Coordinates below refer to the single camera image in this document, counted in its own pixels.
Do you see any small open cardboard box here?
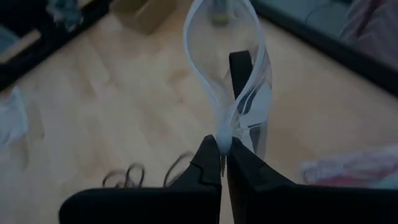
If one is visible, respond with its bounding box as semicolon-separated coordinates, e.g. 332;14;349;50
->
110;0;178;35

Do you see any clear plastic bag stack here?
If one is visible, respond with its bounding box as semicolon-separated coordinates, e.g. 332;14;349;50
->
0;86;29;147

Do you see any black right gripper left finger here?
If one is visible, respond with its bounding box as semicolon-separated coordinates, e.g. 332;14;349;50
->
58;134;222;224

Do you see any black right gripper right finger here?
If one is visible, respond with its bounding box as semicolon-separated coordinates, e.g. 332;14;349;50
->
226;137;398;224

